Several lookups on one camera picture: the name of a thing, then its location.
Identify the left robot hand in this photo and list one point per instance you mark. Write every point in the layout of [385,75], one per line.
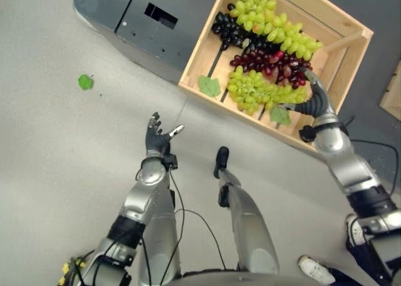
[158,141]

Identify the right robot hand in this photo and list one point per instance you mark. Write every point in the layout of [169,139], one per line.
[320,105]

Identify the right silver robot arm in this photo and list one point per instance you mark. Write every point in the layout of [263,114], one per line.
[333,149]

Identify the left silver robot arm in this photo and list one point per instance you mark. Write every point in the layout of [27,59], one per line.
[150,179]

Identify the large wooden crate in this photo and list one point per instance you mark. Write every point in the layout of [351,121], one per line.
[344,63]

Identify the red grape bunch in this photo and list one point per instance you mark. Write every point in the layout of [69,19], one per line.
[266,63]

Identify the small green grape bunch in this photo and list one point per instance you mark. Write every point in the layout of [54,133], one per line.
[250,90]

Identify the wooden crate corner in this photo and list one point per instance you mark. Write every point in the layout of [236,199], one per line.
[393,94]

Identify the large green grape bunch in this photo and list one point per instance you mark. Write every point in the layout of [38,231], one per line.
[266,19]

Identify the black grape bunch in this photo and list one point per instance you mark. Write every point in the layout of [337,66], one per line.
[230,30]

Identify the right silver robot leg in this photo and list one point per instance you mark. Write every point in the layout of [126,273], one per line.
[250,229]

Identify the person's white shoe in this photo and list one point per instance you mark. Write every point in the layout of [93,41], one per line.
[314,268]
[354,229]

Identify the dark grey machine base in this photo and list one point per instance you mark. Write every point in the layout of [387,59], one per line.
[125,7]

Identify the person's leg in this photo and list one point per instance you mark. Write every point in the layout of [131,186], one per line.
[360,256]

